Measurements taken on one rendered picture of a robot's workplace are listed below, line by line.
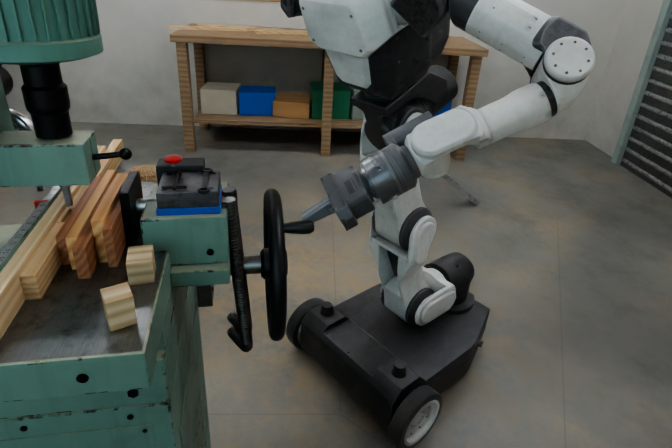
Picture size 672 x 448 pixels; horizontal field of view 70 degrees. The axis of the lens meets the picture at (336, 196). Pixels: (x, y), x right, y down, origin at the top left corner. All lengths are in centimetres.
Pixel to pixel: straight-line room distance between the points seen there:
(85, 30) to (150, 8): 348
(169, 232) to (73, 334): 21
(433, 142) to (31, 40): 59
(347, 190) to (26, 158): 50
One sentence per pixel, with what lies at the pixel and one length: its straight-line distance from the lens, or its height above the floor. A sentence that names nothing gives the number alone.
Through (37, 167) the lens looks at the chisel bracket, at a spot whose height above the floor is 103.
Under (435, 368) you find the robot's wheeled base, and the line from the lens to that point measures 169.
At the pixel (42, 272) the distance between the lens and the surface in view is 79.
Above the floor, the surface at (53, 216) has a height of 95.
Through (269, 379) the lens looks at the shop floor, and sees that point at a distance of 183.
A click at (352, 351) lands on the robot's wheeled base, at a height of 19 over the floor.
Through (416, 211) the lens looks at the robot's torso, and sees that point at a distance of 144.
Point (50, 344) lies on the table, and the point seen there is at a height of 90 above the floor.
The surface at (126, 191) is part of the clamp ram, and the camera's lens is 83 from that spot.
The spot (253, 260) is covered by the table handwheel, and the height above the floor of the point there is 83.
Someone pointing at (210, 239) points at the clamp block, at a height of 92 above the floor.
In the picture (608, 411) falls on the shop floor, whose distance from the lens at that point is 204.
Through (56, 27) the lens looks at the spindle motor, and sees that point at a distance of 76.
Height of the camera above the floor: 134
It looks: 26 degrees down
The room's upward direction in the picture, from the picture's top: 3 degrees clockwise
